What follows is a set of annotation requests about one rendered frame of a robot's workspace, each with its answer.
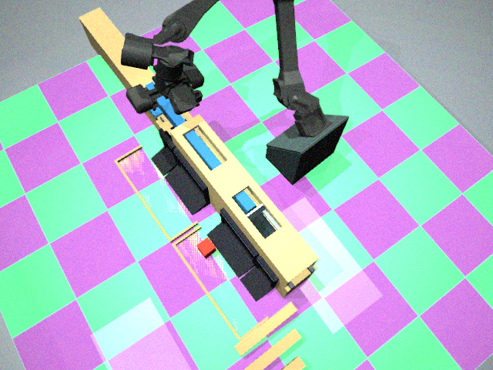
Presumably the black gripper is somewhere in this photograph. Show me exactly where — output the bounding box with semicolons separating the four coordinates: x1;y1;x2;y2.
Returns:
126;64;205;114

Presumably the red cube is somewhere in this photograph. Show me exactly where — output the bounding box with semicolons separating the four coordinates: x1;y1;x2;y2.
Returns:
197;237;216;259

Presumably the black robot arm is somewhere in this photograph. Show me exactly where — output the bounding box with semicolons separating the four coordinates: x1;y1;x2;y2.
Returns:
120;0;332;137

